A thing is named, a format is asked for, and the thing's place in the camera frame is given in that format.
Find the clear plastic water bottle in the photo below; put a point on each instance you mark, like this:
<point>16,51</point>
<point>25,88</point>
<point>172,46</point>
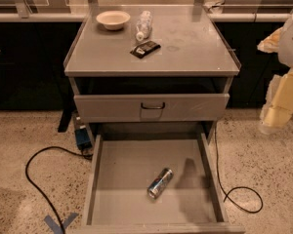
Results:
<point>143,26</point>

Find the open grey middle drawer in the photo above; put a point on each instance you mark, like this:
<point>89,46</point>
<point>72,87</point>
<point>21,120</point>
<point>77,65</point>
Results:
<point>122,170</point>

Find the white paper bowl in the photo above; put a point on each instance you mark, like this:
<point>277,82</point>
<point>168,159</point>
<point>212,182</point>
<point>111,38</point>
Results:
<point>113,20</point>

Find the redbull can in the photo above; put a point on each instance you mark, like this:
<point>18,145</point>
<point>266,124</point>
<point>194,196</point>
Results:
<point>159,184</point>

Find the black snack packet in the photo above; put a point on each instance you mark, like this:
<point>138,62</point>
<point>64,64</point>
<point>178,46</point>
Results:
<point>144,49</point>

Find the grey drawer cabinet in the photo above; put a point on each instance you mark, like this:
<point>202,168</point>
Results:
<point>194,58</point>

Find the closed grey top drawer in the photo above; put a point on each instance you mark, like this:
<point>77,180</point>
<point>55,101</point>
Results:
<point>127,108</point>

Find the blue power box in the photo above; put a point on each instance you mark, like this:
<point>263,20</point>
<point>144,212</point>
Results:
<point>82,138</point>

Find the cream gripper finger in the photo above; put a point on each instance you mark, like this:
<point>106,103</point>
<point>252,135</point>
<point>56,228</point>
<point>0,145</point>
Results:
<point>271,43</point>
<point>278,109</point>

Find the black drawer handle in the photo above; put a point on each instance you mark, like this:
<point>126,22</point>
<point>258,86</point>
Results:
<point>153,106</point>

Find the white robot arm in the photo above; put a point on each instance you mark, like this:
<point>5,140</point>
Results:
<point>285,51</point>

